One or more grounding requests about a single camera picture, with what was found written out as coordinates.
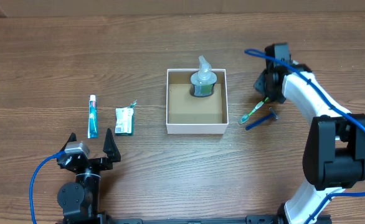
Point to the teal toothpaste tube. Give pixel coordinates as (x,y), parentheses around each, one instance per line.
(92,118)

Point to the clear soap pump bottle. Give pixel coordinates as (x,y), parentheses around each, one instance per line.
(203,80)

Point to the green toothbrush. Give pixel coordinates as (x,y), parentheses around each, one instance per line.
(246,117)

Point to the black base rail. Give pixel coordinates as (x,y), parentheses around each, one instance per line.
(249,219)

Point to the blue disposable razor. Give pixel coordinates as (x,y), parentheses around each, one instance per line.
(271,115)

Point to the white cardboard box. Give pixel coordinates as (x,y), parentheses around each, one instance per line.
(186,114)

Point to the green white floss packet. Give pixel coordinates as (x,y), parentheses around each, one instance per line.
(125,119)

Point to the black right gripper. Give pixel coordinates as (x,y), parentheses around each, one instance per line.
(261,84)

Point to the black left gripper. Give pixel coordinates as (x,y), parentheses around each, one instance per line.
(95,162)

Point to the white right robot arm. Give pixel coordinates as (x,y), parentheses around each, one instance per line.
(334,155)

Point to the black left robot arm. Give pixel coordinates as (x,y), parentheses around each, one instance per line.
(79,199)

